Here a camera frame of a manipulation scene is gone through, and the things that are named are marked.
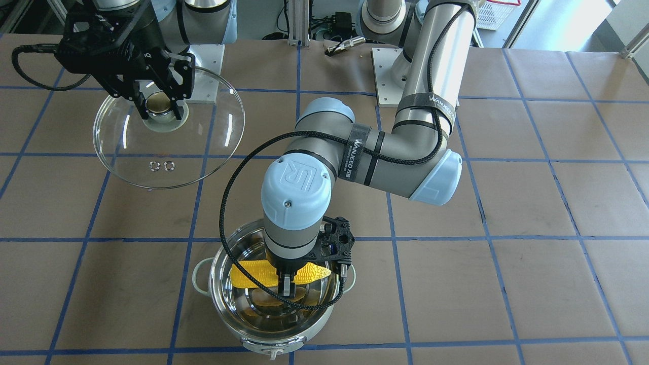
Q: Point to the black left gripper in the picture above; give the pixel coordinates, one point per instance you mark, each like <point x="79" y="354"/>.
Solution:
<point x="287" y="285"/>

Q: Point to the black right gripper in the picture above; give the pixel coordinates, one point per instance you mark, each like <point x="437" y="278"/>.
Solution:
<point x="143" y="34"/>

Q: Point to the yellow corn cob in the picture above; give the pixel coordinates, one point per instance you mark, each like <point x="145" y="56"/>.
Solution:
<point x="266" y="274"/>

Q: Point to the glass pot lid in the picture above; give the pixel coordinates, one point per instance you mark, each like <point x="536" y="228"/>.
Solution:
<point x="163" y="152"/>

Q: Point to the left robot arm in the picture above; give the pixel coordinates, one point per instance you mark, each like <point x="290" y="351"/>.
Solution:
<point x="411" y="161"/>

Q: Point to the pale green cooking pot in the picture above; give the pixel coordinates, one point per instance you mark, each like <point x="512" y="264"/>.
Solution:
<point x="262" y="323"/>

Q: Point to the black power adapter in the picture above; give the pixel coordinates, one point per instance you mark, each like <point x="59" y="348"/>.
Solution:
<point x="341" y="25"/>

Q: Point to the metal connector plug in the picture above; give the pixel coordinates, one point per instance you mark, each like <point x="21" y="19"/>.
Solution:
<point x="344" y="45"/>

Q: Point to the white plastic basket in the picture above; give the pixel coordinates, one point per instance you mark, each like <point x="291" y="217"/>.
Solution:
<point x="492" y="14"/>

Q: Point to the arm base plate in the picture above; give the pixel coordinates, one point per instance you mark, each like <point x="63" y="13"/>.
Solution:
<point x="391" y="70"/>
<point x="209" y="59"/>

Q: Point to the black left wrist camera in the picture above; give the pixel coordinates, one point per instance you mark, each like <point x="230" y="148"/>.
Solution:
<point x="334" y="245"/>

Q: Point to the aluminium frame post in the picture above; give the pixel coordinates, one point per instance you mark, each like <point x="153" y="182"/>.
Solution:
<point x="298" y="13"/>

